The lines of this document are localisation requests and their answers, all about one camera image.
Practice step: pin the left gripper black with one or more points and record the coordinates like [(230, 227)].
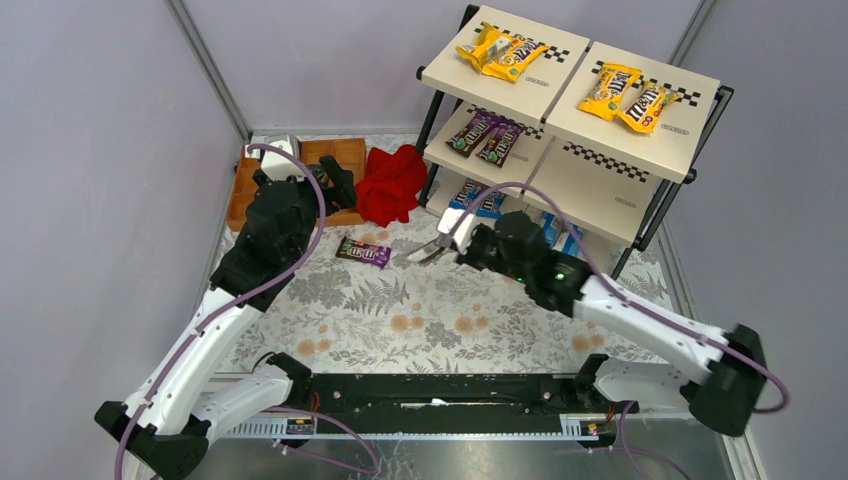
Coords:
[(324, 187)]

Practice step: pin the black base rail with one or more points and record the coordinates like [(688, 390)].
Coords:
[(512, 405)]

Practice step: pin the yellow M&M bag on shelf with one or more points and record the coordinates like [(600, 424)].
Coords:
[(520, 53)]

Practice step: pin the purple candy bag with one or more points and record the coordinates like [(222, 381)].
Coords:
[(427, 253), (351, 249)]

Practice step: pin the wooden compartment tray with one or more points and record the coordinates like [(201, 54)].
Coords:
[(350, 154)]

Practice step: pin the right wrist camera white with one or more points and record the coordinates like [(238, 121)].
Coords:
[(455, 229)]

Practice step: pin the blue M&M bag moved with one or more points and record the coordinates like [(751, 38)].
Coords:
[(491, 205)]

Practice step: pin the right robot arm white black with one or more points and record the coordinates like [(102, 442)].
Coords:
[(717, 375)]

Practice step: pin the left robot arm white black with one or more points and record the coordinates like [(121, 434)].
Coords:
[(167, 425)]

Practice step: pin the red cloth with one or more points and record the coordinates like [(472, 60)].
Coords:
[(388, 191)]

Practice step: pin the floral tablecloth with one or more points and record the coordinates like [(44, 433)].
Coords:
[(342, 316)]

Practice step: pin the cream three-tier shelf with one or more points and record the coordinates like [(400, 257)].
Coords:
[(613, 182)]

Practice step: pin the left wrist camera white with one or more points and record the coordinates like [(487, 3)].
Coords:
[(275, 166)]

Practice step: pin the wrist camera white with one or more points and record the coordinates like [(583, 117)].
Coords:
[(455, 229), (275, 166)]

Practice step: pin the blue M&M bag bottom shelf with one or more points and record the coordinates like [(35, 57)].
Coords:
[(466, 194)]

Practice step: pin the brown M&M bag on shelf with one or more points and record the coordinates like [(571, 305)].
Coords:
[(473, 133)]

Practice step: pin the brown m&m bag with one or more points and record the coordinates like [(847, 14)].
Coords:
[(498, 146), (473, 133)]

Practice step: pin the light blue candy bag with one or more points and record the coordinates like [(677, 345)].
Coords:
[(574, 235)]

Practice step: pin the yellow candy bag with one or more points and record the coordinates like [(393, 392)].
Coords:
[(643, 114), (489, 45), (605, 97)]

